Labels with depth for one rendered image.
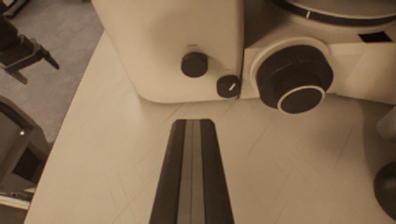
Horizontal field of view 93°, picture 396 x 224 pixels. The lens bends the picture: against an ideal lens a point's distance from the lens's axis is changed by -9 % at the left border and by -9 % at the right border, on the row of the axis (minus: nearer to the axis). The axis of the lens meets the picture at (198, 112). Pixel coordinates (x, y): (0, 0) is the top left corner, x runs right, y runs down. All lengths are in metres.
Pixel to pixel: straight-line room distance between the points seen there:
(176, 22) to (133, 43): 0.04
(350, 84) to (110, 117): 0.27
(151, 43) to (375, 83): 0.23
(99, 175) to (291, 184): 0.18
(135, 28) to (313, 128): 0.20
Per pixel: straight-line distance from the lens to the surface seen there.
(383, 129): 0.25
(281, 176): 0.21
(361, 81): 0.27
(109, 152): 0.24
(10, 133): 0.60
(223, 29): 0.17
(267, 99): 0.20
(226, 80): 0.20
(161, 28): 0.17
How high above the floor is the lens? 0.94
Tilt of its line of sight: 54 degrees down
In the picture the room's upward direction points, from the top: 8 degrees counter-clockwise
